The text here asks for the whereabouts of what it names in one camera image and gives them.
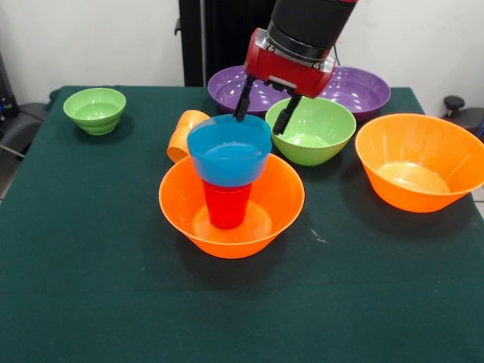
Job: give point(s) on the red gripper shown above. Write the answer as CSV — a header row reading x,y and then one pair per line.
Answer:
x,y
287,72

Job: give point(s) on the purple plastic bowl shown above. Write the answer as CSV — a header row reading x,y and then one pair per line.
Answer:
x,y
363,92
227,90

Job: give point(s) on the medium green plastic bowl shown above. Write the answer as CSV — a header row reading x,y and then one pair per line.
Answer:
x,y
317,132

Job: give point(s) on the orange plastic cup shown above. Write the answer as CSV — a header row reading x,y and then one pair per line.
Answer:
x,y
181,132

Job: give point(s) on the large orange plastic bowl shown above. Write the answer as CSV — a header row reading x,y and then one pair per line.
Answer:
x,y
419,147
280,193

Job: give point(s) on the red plastic cup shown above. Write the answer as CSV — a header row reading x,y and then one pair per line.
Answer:
x,y
227,208

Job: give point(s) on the small green plastic bowl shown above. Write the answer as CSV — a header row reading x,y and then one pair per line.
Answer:
x,y
94,109

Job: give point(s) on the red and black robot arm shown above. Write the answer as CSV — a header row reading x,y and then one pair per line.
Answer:
x,y
310,22

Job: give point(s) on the black round knob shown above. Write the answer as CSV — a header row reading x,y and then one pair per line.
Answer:
x,y
453,103

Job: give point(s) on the dark green tablecloth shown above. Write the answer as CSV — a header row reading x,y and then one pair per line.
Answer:
x,y
242,302

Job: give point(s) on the dark brown rounded base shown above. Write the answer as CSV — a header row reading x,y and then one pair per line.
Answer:
x,y
470,119

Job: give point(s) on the black device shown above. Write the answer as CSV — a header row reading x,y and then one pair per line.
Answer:
x,y
7,94

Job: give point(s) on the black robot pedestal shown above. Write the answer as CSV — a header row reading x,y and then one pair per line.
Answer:
x,y
219,34

